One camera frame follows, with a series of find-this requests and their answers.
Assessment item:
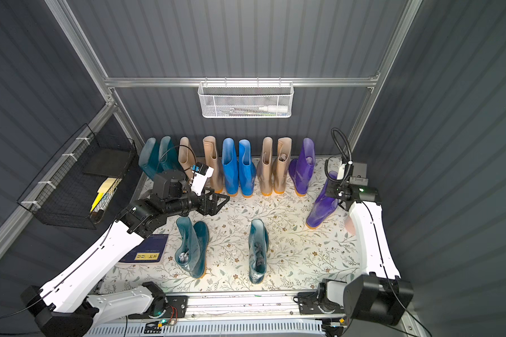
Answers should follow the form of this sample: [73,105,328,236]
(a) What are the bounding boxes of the purple front boot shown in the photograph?
[306,178,338,229]
[289,138,316,197]

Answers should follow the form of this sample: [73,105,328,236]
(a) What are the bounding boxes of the dark green boot back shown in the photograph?
[157,136,183,173]

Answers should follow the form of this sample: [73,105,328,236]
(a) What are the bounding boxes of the dark green boot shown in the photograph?
[157,136,183,173]
[248,219,269,284]
[174,217,209,279]
[139,137,159,180]

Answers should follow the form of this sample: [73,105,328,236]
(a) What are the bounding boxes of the beige rain boot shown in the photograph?
[202,136,224,193]
[273,137,292,194]
[178,137,196,181]
[257,137,273,196]

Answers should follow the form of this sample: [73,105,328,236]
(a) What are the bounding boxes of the dark green front boot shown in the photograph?
[248,219,269,284]
[174,217,209,279]

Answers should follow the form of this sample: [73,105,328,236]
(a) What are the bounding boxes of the blue rain boot front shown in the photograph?
[222,138,239,197]

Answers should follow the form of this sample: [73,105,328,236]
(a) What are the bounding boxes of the blue rain boot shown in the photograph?
[238,139,256,197]
[222,138,239,197]

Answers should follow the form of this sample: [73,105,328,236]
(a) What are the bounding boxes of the blue rain boot back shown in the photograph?
[238,139,256,197]

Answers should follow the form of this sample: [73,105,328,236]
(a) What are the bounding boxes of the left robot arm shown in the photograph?
[21,189,230,336]

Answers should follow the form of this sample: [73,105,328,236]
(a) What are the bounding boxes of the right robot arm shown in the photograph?
[316,171,414,327]

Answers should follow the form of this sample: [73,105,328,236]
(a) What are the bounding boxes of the pink pen cup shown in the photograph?
[344,216,356,236]

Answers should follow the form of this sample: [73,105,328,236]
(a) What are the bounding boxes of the dark green boot far left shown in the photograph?
[139,137,159,180]

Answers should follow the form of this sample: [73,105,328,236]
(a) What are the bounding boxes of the dark blue notebook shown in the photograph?
[119,234,169,264]

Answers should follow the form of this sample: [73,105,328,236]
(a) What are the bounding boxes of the yellow sticky notes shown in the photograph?
[90,178,122,213]

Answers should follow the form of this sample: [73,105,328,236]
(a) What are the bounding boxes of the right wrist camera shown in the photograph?
[337,162,368,186]

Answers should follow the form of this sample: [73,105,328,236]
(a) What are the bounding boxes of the black corrugated cable hose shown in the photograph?
[323,127,353,182]

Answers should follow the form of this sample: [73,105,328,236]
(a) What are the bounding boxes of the black wire side basket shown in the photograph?
[17,127,141,230]

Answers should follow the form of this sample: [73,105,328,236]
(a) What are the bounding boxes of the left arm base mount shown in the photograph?
[128,296,188,320]

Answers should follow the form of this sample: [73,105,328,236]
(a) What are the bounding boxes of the white wire wall basket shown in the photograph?
[198,82,295,119]

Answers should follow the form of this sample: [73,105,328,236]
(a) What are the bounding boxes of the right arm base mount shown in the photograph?
[293,292,345,315]

